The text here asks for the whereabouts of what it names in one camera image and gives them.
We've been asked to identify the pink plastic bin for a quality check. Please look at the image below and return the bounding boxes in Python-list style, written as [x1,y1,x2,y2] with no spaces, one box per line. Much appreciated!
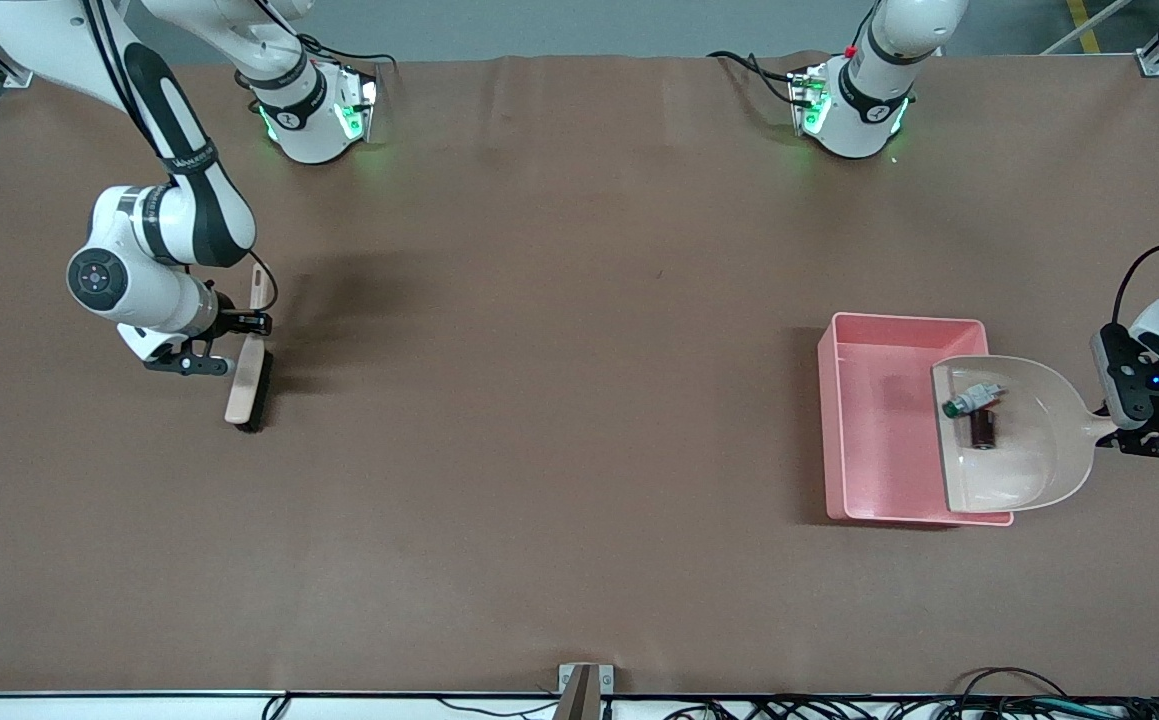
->
[817,312,1015,528]

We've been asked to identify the beige plastic dustpan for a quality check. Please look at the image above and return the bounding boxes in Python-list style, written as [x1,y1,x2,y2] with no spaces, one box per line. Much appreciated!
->
[931,355,1159,515]

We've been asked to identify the metal table edge bracket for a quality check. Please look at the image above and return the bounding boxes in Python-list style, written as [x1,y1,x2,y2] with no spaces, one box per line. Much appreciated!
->
[554,663,616,720]

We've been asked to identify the black left arm base cable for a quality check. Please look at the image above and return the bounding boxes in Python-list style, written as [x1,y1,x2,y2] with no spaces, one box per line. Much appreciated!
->
[707,50,802,107]

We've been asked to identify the beige brush with black bristles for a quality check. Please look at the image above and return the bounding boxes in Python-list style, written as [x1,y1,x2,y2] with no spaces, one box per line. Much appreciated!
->
[224,264,276,434]

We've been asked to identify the black looped cable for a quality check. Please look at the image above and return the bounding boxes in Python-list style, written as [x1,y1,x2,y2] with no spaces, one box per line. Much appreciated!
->
[949,666,1070,701]

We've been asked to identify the large table cover mat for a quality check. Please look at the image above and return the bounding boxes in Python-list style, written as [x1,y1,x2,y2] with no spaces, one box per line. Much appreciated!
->
[0,50,1159,697]

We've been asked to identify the tangled black floor cables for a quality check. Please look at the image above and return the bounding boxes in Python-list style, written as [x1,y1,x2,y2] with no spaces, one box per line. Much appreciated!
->
[659,694,1159,720]

